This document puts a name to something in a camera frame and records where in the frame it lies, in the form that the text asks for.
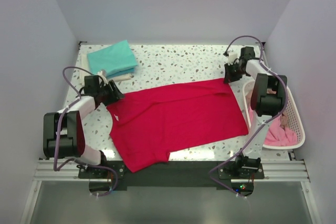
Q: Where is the red t shirt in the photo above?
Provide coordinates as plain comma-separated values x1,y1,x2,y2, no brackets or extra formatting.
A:
107,79,248,173

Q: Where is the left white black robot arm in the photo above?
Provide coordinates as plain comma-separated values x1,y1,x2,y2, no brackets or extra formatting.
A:
43,75,124,178

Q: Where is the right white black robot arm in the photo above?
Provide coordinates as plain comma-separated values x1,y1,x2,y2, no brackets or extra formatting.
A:
223,47,288,179

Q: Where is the folded teal t shirt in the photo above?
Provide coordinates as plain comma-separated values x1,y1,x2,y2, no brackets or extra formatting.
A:
87,40,138,77

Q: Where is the folded cream t shirt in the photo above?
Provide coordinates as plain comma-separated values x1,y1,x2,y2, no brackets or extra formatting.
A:
79,54,131,87

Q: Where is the beige t shirt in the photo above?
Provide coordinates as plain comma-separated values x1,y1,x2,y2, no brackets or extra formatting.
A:
266,87,289,129

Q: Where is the white plastic laundry basket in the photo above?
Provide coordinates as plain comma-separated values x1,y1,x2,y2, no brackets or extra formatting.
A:
242,81,305,150

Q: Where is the pink t shirt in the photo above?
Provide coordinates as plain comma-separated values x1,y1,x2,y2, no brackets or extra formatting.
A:
248,108,298,147

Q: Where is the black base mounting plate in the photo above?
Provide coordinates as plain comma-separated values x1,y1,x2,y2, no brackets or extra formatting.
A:
77,161,265,196

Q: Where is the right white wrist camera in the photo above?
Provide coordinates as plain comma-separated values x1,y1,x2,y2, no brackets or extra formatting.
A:
227,52,238,65

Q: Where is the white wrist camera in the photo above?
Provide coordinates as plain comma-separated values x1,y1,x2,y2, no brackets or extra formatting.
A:
227,52,238,65
97,69,108,83

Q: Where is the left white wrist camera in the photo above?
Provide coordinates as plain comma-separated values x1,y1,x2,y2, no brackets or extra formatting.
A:
97,69,108,83

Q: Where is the aluminium frame rail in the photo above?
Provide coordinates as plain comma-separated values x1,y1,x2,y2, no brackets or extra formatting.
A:
33,159,310,182

